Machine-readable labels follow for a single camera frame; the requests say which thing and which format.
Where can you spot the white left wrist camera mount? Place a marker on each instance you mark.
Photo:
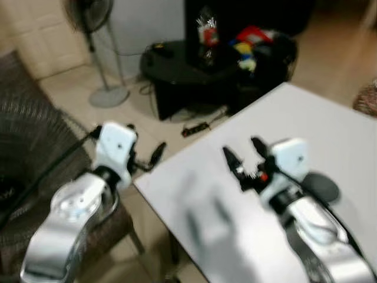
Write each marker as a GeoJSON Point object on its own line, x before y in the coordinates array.
{"type": "Point", "coordinates": [115, 144]}

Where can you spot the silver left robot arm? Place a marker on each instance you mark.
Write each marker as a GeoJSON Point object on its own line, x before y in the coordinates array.
{"type": "Point", "coordinates": [65, 224]}

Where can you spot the black bag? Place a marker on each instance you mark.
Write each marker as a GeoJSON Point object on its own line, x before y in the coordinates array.
{"type": "Point", "coordinates": [277, 56]}

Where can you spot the clear bottle with red label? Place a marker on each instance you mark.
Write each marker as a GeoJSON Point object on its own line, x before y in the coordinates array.
{"type": "Point", "coordinates": [207, 36]}

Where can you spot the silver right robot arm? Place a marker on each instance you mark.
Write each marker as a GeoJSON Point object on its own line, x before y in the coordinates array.
{"type": "Point", "coordinates": [321, 236]}

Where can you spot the black round side table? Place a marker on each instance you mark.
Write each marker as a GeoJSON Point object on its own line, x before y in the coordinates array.
{"type": "Point", "coordinates": [177, 76]}

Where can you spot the grey cup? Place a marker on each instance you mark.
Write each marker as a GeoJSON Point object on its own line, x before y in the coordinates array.
{"type": "Point", "coordinates": [325, 187]}

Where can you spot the grey standing fan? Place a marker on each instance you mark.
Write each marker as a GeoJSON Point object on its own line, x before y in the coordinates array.
{"type": "Point", "coordinates": [94, 17]}

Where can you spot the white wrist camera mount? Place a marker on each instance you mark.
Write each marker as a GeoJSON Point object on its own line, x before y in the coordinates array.
{"type": "Point", "coordinates": [288, 162]}
{"type": "Point", "coordinates": [115, 144]}

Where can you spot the brown wicker basket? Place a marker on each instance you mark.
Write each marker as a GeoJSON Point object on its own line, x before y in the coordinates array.
{"type": "Point", "coordinates": [367, 100]}

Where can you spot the black power strip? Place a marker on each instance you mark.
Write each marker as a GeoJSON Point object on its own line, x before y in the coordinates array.
{"type": "Point", "coordinates": [195, 129]}

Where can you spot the red packet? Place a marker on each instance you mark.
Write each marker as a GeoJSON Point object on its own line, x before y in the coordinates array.
{"type": "Point", "coordinates": [254, 34]}

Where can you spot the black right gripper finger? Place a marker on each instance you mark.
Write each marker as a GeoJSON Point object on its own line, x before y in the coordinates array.
{"type": "Point", "coordinates": [259, 147]}
{"type": "Point", "coordinates": [232, 161]}

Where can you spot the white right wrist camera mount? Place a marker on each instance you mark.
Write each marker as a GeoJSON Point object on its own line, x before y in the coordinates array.
{"type": "Point", "coordinates": [288, 162]}

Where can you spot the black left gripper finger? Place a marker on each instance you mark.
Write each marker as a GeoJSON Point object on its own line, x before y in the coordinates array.
{"type": "Point", "coordinates": [158, 154]}
{"type": "Point", "coordinates": [131, 127]}

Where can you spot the brown wicker chair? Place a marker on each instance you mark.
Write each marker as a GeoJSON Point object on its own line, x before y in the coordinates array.
{"type": "Point", "coordinates": [35, 135]}

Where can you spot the yellow and blue toy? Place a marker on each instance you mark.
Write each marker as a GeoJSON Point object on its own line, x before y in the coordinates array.
{"type": "Point", "coordinates": [246, 54]}

